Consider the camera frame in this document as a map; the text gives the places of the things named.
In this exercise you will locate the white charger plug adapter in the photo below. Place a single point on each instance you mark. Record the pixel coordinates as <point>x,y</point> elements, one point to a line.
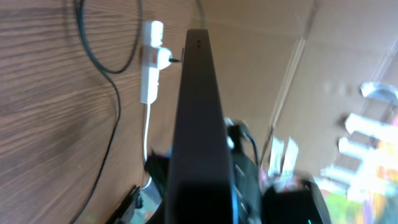
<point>163,58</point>

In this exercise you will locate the white power strip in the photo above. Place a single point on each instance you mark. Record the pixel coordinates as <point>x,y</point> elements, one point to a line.
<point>151,44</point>

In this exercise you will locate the Galaxy S24+ smartphone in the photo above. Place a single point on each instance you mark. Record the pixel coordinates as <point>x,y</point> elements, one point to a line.
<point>200,180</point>

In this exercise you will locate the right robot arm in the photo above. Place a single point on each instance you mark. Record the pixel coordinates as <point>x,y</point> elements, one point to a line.
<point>287,200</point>

